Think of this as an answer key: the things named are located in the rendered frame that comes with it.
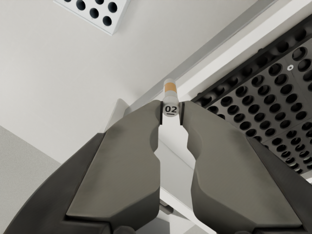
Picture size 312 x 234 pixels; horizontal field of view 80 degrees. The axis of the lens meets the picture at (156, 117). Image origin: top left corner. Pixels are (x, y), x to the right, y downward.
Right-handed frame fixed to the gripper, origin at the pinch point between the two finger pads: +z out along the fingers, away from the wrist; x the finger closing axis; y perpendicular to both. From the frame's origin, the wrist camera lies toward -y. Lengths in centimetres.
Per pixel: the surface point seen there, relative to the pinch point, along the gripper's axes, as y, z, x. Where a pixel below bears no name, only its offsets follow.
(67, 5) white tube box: -4.7, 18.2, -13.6
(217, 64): -0.1, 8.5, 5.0
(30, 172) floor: 124, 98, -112
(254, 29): -3.4, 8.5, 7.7
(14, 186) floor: 143, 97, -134
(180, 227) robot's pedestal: 57, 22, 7
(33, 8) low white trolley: -4.2, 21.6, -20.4
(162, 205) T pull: 21.6, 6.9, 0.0
